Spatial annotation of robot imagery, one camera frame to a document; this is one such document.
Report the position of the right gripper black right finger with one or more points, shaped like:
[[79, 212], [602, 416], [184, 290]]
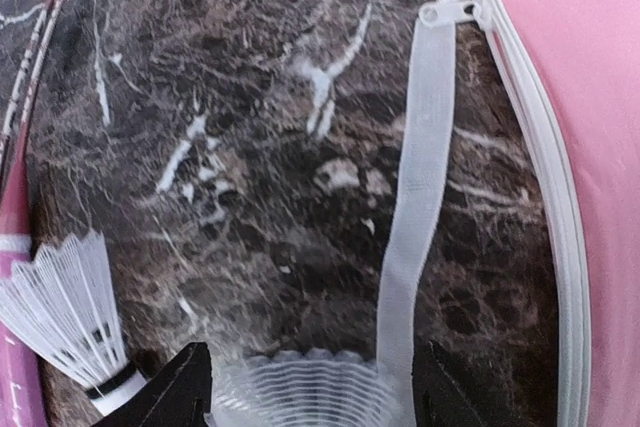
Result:
[[448, 391]]

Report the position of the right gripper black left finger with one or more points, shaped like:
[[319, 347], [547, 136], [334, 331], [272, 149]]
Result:
[[178, 396]]

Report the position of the white plastic shuttlecock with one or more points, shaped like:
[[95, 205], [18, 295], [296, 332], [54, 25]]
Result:
[[316, 388], [61, 304]]

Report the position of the red badminton racket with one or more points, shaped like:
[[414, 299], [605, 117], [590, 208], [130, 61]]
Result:
[[23, 93]]

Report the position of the pink racket bag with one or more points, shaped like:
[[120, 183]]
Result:
[[571, 69]]

